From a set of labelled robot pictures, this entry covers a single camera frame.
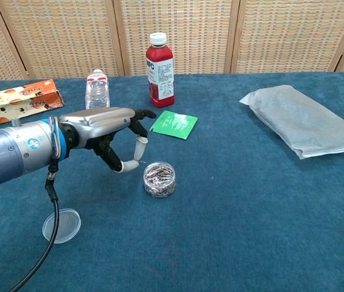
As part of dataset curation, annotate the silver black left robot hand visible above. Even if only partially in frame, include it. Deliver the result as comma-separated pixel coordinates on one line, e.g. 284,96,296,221
58,106,157,174

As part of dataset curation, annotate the round container of clips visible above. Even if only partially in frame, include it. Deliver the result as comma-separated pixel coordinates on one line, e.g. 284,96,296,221
143,161,176,199

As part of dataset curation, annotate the orange cookie box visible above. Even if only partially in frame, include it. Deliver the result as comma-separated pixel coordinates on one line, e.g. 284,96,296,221
0,78,65,131

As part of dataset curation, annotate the clear plastic water bottle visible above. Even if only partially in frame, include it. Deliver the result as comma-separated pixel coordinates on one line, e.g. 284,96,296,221
84,69,111,111

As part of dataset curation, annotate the green sachet packet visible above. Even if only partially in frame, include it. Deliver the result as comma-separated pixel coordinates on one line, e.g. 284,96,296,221
149,110,199,141

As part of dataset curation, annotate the red juice bottle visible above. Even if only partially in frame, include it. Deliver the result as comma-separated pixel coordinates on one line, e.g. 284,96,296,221
145,32,175,109

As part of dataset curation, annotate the woven bamboo folding screen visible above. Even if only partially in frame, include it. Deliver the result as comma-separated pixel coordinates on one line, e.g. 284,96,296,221
0,0,344,83

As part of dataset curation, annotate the clear round plastic lid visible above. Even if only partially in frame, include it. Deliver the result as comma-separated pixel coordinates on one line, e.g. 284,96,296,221
42,208,82,245

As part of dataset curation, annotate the grey translucent plastic bag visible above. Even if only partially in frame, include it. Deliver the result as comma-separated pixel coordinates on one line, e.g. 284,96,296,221
239,85,344,160

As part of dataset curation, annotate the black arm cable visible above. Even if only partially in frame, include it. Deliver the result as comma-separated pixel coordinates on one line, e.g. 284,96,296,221
9,158,61,292

